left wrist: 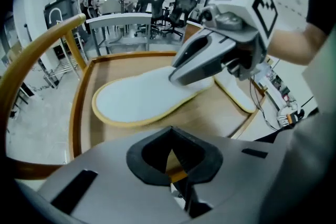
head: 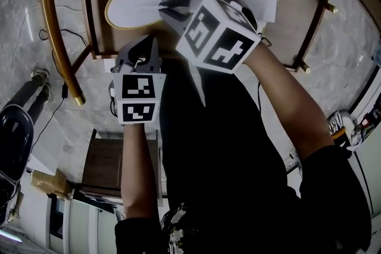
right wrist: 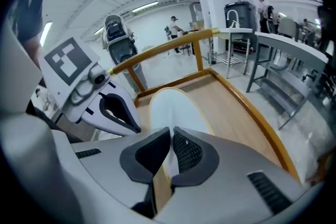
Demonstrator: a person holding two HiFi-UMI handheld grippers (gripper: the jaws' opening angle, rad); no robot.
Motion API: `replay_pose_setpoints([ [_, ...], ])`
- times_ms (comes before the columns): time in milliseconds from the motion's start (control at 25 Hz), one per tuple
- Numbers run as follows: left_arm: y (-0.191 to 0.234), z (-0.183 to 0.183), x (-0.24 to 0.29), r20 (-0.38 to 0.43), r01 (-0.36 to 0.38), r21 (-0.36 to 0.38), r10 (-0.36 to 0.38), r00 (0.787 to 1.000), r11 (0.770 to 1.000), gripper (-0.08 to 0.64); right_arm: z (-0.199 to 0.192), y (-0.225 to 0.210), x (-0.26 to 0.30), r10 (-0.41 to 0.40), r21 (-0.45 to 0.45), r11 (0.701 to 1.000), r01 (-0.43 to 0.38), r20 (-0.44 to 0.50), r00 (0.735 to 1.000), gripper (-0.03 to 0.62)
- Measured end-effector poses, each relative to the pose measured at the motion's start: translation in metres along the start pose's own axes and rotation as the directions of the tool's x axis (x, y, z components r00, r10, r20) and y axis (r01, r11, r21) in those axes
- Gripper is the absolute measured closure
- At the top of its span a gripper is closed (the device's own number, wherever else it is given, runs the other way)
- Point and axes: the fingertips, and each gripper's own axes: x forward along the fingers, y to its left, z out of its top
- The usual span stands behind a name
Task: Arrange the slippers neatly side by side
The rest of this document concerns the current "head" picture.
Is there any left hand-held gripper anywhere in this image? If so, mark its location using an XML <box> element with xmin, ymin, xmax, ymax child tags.
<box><xmin>108</xmin><ymin>35</ymin><xmax>167</xmax><ymax>127</ymax></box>

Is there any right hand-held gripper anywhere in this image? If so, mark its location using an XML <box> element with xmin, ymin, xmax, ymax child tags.
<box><xmin>158</xmin><ymin>0</ymin><xmax>263</xmax><ymax>75</ymax></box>

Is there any person's left forearm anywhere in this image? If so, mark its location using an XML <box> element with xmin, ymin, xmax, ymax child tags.
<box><xmin>120</xmin><ymin>121</ymin><xmax>159</xmax><ymax>219</ymax></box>

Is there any person's right forearm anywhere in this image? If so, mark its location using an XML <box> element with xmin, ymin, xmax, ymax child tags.
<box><xmin>238</xmin><ymin>40</ymin><xmax>336</xmax><ymax>163</ymax></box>

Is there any dark wooden cabinet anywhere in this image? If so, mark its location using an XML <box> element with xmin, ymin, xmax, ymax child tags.
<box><xmin>81</xmin><ymin>128</ymin><xmax>164</xmax><ymax>206</ymax></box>

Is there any person's dark clothed body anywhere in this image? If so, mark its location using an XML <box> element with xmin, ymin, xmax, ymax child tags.
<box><xmin>114</xmin><ymin>56</ymin><xmax>373</xmax><ymax>254</ymax></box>

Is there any cardboard box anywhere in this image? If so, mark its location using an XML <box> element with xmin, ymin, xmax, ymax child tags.
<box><xmin>29</xmin><ymin>167</ymin><xmax>76</xmax><ymax>200</ymax></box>

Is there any white appliance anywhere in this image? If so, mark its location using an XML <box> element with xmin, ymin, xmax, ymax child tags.
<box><xmin>47</xmin><ymin>193</ymin><xmax>126</xmax><ymax>254</ymax></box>

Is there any pile of household items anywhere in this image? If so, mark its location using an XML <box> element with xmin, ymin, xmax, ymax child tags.
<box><xmin>326</xmin><ymin>88</ymin><xmax>381</xmax><ymax>153</ymax></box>

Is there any black floor cable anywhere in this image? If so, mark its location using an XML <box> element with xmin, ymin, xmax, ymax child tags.
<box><xmin>38</xmin><ymin>27</ymin><xmax>90</xmax><ymax>49</ymax></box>

